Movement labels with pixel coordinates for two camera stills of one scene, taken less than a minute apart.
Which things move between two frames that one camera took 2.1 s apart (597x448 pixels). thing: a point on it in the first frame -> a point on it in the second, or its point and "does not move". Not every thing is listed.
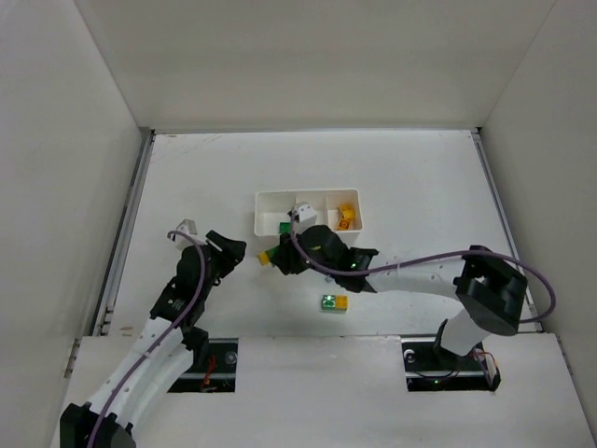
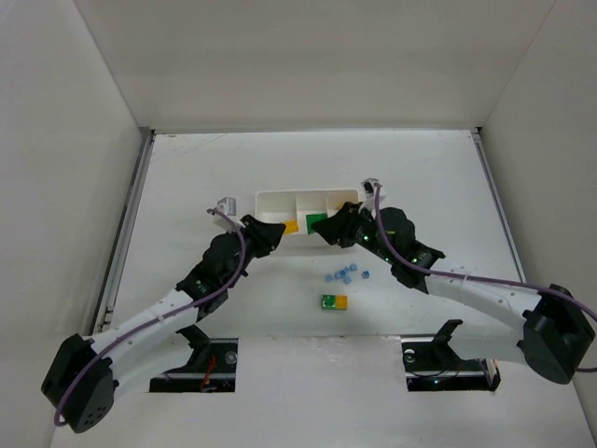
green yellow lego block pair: x=334 y=302 does not move
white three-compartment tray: x=340 y=209 does not move
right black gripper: x=284 y=255 -> x=343 y=224
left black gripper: x=220 y=252 -> x=256 y=234
